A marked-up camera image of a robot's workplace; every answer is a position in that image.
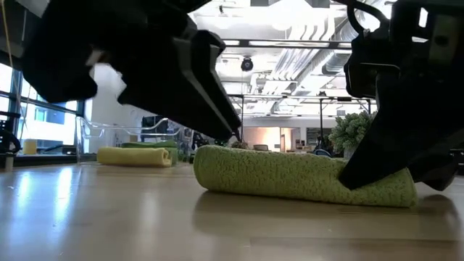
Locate yellow microfiber towel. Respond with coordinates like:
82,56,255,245
96,146,173,169

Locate artificial potted plant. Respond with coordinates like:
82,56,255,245
327,110,378,160

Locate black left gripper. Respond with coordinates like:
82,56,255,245
21,7,233,142

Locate clear plastic basket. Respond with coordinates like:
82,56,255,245
74,115,190,165

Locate black aluminium table frame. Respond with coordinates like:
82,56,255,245
0,154,99,168

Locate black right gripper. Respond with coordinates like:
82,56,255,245
338,0,464,191

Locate light green microfiber towel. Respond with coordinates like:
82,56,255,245
192,144,419,209

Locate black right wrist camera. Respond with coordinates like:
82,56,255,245
343,62,402,99

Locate large glass window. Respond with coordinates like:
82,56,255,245
0,63,86,155

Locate black right camera cable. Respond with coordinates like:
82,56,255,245
346,0,392,36

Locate yellow bin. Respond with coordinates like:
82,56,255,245
22,138,38,156

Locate yellow hanging cord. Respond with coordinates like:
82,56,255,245
0,0,15,70

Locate black office chair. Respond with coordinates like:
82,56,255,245
0,110,22,172

